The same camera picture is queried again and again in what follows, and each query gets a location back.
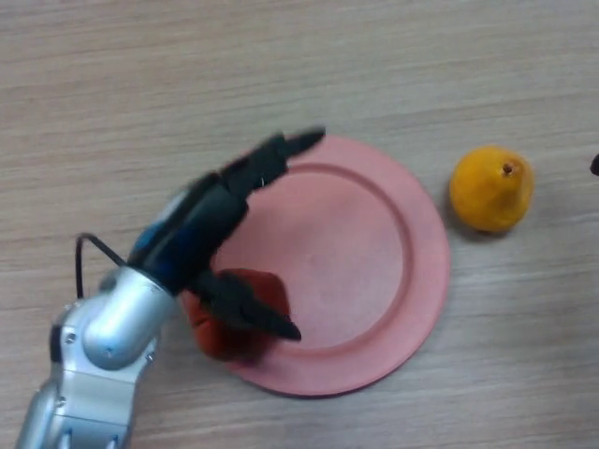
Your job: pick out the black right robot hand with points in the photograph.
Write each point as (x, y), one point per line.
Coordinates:
(595, 164)

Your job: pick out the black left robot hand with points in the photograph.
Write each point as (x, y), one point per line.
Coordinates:
(196, 229)

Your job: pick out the red apple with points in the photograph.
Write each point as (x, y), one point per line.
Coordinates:
(220, 341)

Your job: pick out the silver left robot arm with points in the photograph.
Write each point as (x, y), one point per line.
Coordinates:
(107, 337)

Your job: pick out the pink round plate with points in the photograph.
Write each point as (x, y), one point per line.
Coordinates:
(355, 271)

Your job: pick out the yellow pear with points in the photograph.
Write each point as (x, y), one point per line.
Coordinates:
(486, 192)

